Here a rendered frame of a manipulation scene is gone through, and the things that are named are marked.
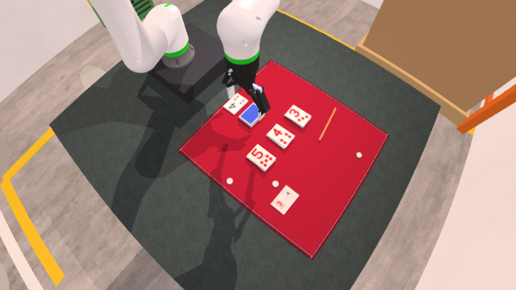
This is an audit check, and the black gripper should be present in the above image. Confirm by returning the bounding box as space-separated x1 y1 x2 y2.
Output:
222 69 271 121

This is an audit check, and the red card cloth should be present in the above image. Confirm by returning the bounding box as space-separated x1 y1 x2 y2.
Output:
178 60 389 259
182 62 386 255

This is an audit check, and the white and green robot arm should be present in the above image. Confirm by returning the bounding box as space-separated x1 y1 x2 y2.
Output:
89 0 280 77

